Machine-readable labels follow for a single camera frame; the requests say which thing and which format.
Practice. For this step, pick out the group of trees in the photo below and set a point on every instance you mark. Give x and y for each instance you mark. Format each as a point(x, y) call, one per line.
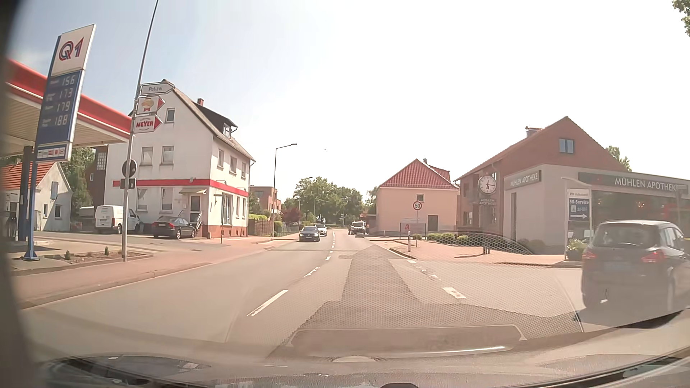
point(323, 200)

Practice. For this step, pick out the dark vehicle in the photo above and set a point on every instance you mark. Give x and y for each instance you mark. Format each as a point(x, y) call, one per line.
point(357, 228)

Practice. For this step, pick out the white car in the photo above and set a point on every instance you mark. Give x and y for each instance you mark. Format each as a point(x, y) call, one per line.
point(322, 229)

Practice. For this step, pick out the dark oncoming car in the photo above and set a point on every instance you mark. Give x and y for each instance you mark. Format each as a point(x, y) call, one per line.
point(309, 234)

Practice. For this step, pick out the tall street lamp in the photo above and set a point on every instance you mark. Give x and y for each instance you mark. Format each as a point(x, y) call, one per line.
point(275, 183)

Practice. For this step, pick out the pink house with red roof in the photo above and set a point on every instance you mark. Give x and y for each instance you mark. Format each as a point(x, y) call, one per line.
point(416, 202)

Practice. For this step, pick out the speed limit sign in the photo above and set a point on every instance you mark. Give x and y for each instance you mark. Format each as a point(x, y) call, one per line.
point(416, 215)

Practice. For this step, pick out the billboard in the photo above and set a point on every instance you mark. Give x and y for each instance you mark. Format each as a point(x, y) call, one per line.
point(413, 227)

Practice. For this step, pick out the wooden fence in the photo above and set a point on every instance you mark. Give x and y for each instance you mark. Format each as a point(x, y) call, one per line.
point(261, 227)

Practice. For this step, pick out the low bushes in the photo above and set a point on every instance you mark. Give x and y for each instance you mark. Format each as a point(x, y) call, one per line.
point(447, 237)

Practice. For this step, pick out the white house with red band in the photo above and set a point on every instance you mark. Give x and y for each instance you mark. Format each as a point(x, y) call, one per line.
point(183, 161)

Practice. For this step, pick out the grey asphalt road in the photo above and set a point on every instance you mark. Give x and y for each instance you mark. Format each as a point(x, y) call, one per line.
point(205, 291)

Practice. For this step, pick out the dark parked car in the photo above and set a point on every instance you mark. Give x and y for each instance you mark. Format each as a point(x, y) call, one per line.
point(172, 228)

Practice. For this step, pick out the car's own bonnet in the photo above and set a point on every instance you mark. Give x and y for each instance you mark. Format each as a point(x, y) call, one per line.
point(377, 372)

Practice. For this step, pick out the brick building with shop front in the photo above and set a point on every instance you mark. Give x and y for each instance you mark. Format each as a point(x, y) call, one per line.
point(544, 188)

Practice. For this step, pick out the white sign board with arrow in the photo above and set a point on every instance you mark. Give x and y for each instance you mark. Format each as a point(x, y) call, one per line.
point(578, 207)

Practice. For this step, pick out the white van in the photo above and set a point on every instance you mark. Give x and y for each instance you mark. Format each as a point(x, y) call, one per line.
point(112, 218)

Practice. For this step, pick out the planter with flowers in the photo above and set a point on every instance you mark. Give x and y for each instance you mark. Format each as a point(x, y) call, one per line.
point(575, 249)

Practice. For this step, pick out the tree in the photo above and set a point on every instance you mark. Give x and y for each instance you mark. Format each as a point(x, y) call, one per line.
point(75, 178)

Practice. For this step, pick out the petrol station canopy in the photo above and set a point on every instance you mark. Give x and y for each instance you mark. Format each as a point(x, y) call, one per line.
point(81, 113)

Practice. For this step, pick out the dark grey car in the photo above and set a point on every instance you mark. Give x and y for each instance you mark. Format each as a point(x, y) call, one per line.
point(636, 258)

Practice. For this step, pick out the petrol station price sign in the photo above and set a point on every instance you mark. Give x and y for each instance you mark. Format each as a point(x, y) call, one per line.
point(60, 102)

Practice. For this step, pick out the small white house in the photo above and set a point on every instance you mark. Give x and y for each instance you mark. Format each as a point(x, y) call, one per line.
point(46, 199)

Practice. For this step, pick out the lamp post with direction signs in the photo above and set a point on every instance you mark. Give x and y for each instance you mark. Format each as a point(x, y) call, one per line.
point(131, 161)

